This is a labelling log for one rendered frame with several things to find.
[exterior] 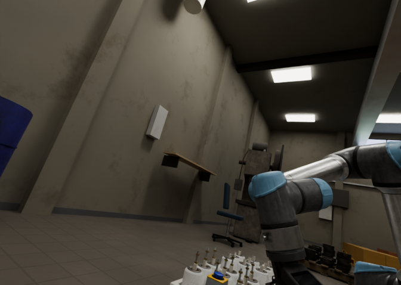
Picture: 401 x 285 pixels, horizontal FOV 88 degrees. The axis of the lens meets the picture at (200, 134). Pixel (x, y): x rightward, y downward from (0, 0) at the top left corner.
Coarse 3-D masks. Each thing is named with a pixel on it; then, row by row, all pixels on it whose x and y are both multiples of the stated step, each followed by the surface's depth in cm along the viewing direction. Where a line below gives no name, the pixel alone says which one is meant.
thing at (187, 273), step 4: (184, 272) 105; (188, 272) 103; (192, 272) 103; (196, 272) 103; (200, 272) 105; (184, 276) 104; (188, 276) 102; (192, 276) 102; (196, 276) 102; (200, 276) 103; (184, 280) 103; (188, 280) 102; (192, 280) 101; (196, 280) 102; (200, 280) 103; (184, 284) 102; (188, 284) 101; (192, 284) 101; (196, 284) 101
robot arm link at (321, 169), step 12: (336, 156) 72; (348, 156) 71; (300, 168) 66; (312, 168) 66; (324, 168) 67; (336, 168) 68; (348, 168) 69; (324, 180) 66; (336, 180) 73; (252, 192) 61
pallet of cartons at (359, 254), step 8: (352, 248) 526; (360, 248) 467; (352, 256) 519; (360, 256) 461; (368, 256) 446; (376, 256) 442; (384, 256) 438; (392, 256) 434; (352, 264) 507; (376, 264) 437; (384, 264) 433; (392, 264) 429
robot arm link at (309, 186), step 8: (296, 184) 45; (304, 184) 46; (312, 184) 47; (320, 184) 47; (304, 192) 44; (312, 192) 45; (320, 192) 46; (328, 192) 47; (304, 200) 44; (312, 200) 45; (320, 200) 46; (328, 200) 47; (304, 208) 44; (312, 208) 45; (320, 208) 46
